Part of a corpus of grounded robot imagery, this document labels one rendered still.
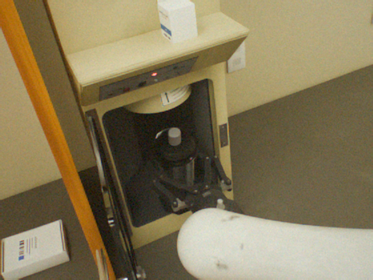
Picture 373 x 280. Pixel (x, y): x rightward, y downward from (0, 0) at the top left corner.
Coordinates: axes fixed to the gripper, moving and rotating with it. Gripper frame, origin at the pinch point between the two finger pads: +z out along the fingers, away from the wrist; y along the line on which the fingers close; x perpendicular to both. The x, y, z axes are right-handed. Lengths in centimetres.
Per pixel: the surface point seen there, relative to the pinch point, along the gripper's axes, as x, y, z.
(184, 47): -30.9, -2.4, -8.8
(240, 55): 4, -43, 45
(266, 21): -5, -53, 45
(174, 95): -14.1, -3.5, 4.4
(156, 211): 18.3, 6.5, 4.7
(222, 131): -1.4, -13.2, 2.0
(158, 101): -13.9, 0.6, 4.3
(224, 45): -28.7, -10.3, -8.3
